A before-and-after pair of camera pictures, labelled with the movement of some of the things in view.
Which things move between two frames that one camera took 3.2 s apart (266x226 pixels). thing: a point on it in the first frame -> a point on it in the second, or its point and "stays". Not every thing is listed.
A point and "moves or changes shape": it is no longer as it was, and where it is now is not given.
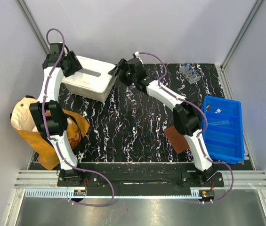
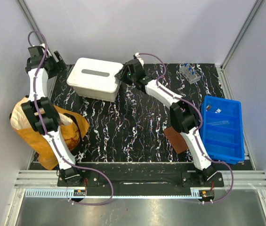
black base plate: (141, 179) stays
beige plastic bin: (89, 94) moves or changes shape
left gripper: (76, 65) -> (60, 66)
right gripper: (124, 68) stays
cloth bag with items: (22, 122) stays
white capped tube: (218, 110) stays
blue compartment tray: (224, 136) stays
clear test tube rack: (189, 73) stays
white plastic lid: (93, 77) moves or changes shape
